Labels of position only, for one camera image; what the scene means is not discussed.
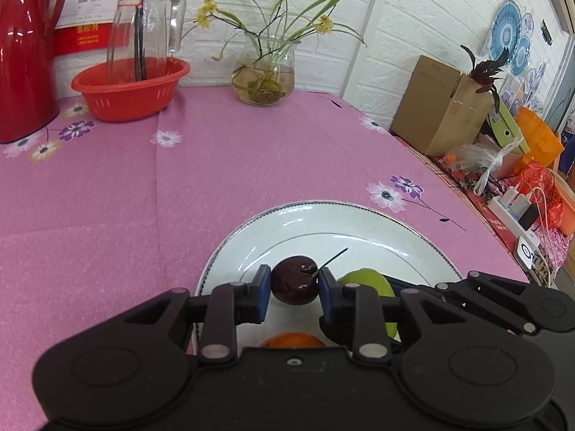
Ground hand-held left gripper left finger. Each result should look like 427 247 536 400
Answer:
121 264 273 366

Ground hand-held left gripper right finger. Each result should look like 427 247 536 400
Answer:
317 267 456 365

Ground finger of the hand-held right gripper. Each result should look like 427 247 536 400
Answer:
318 316 358 348
386 272 540 335

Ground dark red cherry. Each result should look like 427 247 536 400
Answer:
271 247 349 306

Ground green mango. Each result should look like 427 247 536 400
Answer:
337 268 400 339

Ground orange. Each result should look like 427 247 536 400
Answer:
258 332 326 349

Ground white plate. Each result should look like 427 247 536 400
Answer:
195 200 464 351

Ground white square device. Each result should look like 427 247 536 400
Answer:
516 238 542 270

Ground black charger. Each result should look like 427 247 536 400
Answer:
519 207 540 231

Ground white power strip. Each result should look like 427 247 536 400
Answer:
487 193 540 240

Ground white charger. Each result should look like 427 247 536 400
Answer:
501 184 533 212

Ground red plastic bag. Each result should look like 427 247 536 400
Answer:
516 164 564 234

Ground pink box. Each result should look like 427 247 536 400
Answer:
492 148 526 179

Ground clear plastic bag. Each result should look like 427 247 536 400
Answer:
442 143 524 196

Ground pink floral tablecloth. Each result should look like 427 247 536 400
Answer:
0 84 532 431

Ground green file folder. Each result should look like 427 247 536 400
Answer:
487 99 531 153

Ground cardboard box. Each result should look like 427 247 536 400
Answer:
391 55 495 157

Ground round glass vase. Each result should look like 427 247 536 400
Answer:
231 31 301 107

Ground purple leaf plant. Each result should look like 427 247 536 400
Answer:
460 45 510 113

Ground red plastic basket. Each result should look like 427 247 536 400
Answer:
71 57 191 123

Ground medium blue paper fan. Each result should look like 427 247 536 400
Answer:
512 36 534 77

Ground green plant yellow flowers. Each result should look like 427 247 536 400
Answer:
182 0 368 61

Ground dark stirring stick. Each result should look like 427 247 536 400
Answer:
134 0 150 82

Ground glass pitcher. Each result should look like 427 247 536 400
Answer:
107 0 187 86

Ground red thermos jug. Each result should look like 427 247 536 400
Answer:
0 0 70 144

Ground white wall pipe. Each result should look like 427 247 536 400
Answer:
338 0 397 99

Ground blue decorative wall plates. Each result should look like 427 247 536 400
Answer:
489 0 523 55

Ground wall poster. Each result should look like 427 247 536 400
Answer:
49 0 149 57

